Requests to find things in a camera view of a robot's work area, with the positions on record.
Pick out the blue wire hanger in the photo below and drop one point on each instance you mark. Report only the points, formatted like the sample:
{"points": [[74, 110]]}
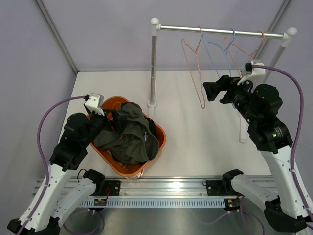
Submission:
{"points": [[224, 50]]}

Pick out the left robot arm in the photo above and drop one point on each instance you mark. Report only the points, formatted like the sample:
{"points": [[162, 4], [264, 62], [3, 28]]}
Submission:
{"points": [[47, 213]]}

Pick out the olive green shorts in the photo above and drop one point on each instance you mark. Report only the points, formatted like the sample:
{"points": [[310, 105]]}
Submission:
{"points": [[135, 143]]}

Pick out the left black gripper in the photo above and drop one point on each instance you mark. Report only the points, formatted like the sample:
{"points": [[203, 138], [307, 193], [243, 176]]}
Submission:
{"points": [[116, 124]]}

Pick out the white slotted cable duct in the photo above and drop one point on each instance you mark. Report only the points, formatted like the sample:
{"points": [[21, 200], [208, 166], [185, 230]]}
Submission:
{"points": [[153, 203]]}

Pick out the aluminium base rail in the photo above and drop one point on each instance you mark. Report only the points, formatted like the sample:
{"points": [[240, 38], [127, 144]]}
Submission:
{"points": [[166, 187]]}

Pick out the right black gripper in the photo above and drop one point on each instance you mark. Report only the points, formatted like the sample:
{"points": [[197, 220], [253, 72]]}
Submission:
{"points": [[225, 82]]}

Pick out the black shorts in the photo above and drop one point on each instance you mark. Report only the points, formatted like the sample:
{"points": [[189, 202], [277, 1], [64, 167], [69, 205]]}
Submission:
{"points": [[152, 127]]}

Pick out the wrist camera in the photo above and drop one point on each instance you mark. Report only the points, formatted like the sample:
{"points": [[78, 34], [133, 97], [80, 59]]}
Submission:
{"points": [[93, 104], [253, 73]]}

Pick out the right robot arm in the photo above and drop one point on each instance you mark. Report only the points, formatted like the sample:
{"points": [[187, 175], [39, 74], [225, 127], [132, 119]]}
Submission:
{"points": [[283, 210]]}

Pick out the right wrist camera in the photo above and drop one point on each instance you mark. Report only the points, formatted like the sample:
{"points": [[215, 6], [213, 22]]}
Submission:
{"points": [[253, 73]]}

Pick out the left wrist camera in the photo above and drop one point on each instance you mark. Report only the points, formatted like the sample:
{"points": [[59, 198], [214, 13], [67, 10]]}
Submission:
{"points": [[93, 104]]}

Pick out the orange plastic laundry basket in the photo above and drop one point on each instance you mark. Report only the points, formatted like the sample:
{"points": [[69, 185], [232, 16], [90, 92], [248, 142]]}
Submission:
{"points": [[130, 171]]}

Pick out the white metal clothes rack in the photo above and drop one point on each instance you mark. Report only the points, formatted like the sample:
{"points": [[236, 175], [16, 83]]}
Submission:
{"points": [[156, 26]]}

